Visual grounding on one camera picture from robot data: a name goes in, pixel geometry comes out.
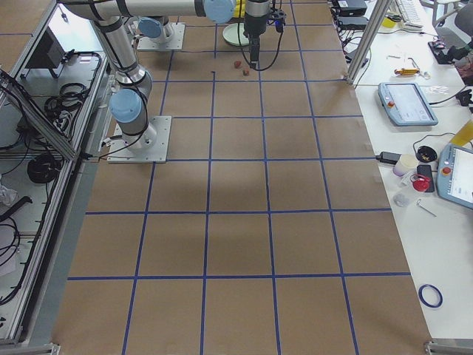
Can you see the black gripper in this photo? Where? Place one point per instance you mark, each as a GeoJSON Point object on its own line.
{"type": "Point", "coordinates": [254, 26]}

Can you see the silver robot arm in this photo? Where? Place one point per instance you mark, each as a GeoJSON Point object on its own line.
{"type": "Point", "coordinates": [129, 104]}
{"type": "Point", "coordinates": [155, 30]}

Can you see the light green plate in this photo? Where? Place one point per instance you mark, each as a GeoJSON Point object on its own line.
{"type": "Point", "coordinates": [234, 35]}

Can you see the yellow banana bunch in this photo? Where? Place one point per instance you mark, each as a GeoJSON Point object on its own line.
{"type": "Point", "coordinates": [239, 9]}

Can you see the blue teach pendant far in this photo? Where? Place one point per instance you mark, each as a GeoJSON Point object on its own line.
{"type": "Point", "coordinates": [406, 105]}

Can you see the blue teach pendant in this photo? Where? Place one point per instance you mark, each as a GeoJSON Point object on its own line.
{"type": "Point", "coordinates": [406, 105]}
{"type": "Point", "coordinates": [454, 178]}

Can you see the black power adapter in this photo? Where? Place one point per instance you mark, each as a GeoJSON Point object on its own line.
{"type": "Point", "coordinates": [388, 157]}

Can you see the blue teach pendant near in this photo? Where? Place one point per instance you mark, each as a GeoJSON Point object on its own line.
{"type": "Point", "coordinates": [454, 178]}

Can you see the blue tape roll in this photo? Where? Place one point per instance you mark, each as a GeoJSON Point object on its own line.
{"type": "Point", "coordinates": [430, 296]}

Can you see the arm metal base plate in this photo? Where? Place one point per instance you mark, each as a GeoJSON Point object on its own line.
{"type": "Point", "coordinates": [176, 42]}
{"type": "Point", "coordinates": [151, 147]}

